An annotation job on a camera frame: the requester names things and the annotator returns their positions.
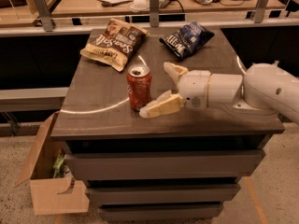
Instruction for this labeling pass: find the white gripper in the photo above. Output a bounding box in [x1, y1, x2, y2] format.
[139, 62, 243, 119]

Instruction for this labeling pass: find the red coke can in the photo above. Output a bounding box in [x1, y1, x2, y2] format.
[127, 63, 151, 111]

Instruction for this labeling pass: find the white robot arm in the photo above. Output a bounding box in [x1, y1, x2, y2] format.
[139, 63, 299, 123]

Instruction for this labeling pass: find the blue chip bag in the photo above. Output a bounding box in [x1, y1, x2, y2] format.
[159, 21, 215, 59]

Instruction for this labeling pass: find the brown sea salt chip bag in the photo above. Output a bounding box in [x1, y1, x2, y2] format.
[80, 19, 149, 72]

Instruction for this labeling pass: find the grey drawer cabinet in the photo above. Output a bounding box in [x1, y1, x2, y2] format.
[50, 26, 286, 222]

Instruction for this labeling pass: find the green bag in box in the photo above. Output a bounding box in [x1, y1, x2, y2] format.
[52, 154, 64, 178]

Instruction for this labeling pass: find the open cardboard box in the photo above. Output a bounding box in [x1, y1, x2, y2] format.
[16, 112, 90, 215]

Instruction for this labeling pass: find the middle metal bracket post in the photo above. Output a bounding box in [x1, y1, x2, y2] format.
[149, 0, 159, 27]

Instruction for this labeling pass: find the metal bracket post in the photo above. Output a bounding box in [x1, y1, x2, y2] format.
[34, 0, 55, 32]
[251, 0, 269, 23]
[149, 0, 159, 27]

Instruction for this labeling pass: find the right metal bracket post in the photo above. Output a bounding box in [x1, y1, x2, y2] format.
[251, 0, 269, 23]

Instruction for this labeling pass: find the left metal bracket post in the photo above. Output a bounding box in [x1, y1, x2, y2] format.
[34, 0, 55, 32]

